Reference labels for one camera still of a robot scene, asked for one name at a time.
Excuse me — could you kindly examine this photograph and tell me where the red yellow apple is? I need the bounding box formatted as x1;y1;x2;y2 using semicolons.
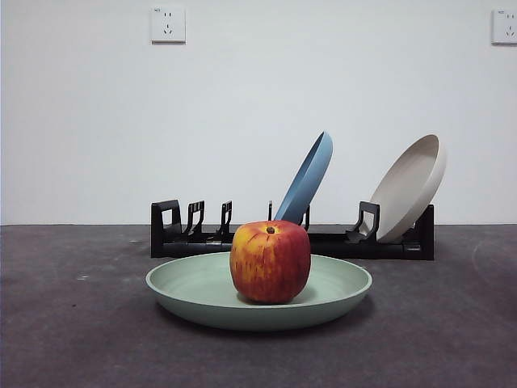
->
229;220;312;305

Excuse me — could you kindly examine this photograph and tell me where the green plate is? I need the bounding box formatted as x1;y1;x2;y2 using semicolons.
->
145;252;373;332

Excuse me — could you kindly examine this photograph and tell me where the blue plate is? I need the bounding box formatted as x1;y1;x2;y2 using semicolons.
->
273;130;334;226

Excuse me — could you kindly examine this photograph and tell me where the black plate rack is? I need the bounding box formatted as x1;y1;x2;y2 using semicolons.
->
150;199;435;260

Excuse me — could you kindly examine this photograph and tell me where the beige plate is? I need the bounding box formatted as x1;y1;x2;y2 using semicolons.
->
369;133;448;244

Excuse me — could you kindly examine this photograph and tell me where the white wall socket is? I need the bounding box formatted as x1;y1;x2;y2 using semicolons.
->
151;6;187;44
491;9;517;45

